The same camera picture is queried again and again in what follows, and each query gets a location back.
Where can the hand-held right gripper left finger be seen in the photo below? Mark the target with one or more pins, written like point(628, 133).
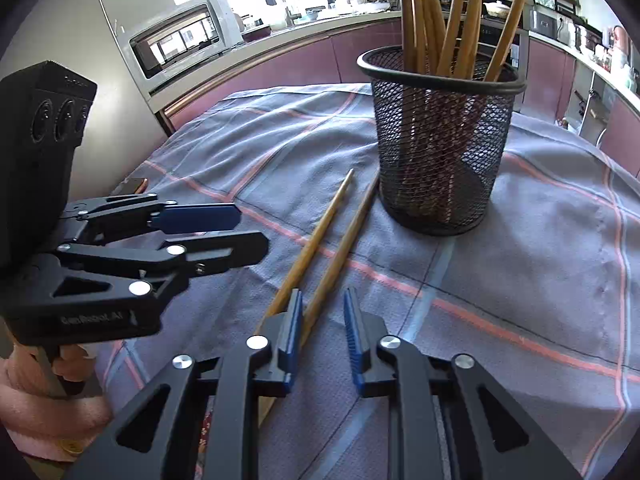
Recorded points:
point(296, 340)

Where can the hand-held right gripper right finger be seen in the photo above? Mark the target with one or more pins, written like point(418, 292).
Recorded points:
point(352, 340)

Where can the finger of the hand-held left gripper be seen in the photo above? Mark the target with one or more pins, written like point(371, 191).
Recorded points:
point(200, 217)
point(225, 252)

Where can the black mesh utensil cup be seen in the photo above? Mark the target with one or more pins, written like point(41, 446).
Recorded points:
point(440, 160)

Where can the person's left forearm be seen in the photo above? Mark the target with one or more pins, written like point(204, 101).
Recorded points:
point(45, 410)

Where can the person's left hand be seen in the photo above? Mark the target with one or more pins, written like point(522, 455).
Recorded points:
point(75, 362)

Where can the brown edged dark object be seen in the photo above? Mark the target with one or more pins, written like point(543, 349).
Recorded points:
point(135, 186)

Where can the white microwave oven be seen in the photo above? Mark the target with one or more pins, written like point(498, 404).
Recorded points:
point(185, 40)

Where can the grey checked tablecloth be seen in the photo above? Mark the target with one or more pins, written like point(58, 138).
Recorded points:
point(525, 285)

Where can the white cooking pot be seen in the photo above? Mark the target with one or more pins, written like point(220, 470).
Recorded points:
point(496, 10)

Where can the silver metal box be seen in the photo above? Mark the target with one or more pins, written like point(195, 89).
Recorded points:
point(546, 22)

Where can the pink kettle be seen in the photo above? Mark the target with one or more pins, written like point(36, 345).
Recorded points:
point(621, 40)

